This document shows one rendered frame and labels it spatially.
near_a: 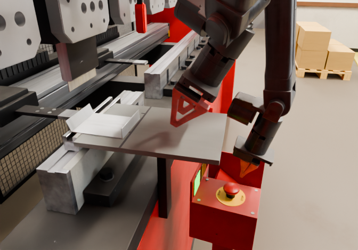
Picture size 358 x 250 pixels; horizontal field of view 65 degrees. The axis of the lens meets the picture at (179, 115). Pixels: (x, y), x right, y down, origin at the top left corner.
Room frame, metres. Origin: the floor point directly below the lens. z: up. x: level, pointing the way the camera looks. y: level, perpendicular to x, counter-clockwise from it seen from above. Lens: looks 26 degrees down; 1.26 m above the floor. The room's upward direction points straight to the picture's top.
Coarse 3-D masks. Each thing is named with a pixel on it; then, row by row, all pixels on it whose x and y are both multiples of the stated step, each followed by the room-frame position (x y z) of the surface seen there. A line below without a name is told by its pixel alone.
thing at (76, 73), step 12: (60, 48) 0.47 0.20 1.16; (72, 48) 0.49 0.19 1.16; (84, 48) 0.52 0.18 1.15; (96, 48) 0.57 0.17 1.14; (60, 60) 0.47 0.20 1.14; (72, 60) 0.48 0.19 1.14; (84, 60) 0.52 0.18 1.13; (96, 60) 0.56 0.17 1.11; (72, 72) 0.48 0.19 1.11; (84, 72) 0.51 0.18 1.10; (72, 84) 0.48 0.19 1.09
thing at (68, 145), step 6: (102, 102) 0.61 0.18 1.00; (108, 102) 0.62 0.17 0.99; (114, 102) 0.61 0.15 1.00; (120, 102) 0.64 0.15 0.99; (96, 108) 0.58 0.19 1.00; (102, 108) 0.59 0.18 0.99; (72, 132) 0.47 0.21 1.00; (66, 138) 0.45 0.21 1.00; (72, 138) 0.45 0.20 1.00; (66, 144) 0.45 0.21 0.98; (72, 144) 0.45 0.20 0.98; (72, 150) 0.45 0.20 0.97; (78, 150) 0.45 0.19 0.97
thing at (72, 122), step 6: (84, 108) 0.53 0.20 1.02; (90, 108) 0.54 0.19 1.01; (78, 114) 0.51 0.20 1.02; (84, 114) 0.52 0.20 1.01; (90, 114) 0.54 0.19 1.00; (66, 120) 0.47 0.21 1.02; (72, 120) 0.48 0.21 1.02; (78, 120) 0.50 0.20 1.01; (84, 120) 0.51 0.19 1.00; (72, 126) 0.47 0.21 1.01
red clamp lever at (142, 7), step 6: (138, 0) 0.65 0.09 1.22; (138, 6) 0.65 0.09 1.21; (144, 6) 0.65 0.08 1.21; (138, 12) 0.65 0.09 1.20; (144, 12) 0.65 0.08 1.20; (138, 18) 0.65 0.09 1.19; (144, 18) 0.65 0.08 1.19; (138, 24) 0.65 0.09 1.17; (144, 24) 0.65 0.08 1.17; (138, 30) 0.65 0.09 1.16; (144, 30) 0.65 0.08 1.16
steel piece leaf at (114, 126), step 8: (136, 112) 0.51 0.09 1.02; (88, 120) 0.51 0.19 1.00; (96, 120) 0.51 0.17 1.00; (104, 120) 0.51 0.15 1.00; (112, 120) 0.51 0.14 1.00; (120, 120) 0.51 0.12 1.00; (128, 120) 0.47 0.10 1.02; (136, 120) 0.51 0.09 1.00; (80, 128) 0.48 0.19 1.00; (88, 128) 0.48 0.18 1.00; (96, 128) 0.48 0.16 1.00; (104, 128) 0.48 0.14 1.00; (112, 128) 0.48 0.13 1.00; (120, 128) 0.48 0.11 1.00; (128, 128) 0.47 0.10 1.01; (112, 136) 0.45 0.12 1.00; (120, 136) 0.45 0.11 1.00
